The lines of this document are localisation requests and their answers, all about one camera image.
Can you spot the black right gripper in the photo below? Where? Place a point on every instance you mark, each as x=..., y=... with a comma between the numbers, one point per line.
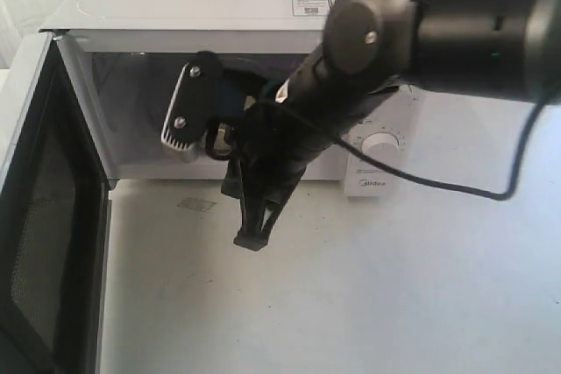
x=273, y=146

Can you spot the white microwave oven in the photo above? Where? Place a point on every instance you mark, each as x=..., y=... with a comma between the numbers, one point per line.
x=55, y=214

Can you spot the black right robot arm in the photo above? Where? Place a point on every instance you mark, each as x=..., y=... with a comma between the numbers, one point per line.
x=503, y=49

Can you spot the white microwave oven body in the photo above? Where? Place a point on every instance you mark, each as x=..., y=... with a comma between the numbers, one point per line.
x=124, y=57

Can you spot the clear tape patch on table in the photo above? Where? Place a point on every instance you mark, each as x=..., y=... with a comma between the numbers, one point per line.
x=196, y=204

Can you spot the lower white timer knob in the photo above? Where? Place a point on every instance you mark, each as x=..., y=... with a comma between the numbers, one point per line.
x=382, y=146

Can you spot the red bordered warning sticker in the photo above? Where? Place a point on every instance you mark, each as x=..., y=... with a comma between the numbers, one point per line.
x=310, y=8

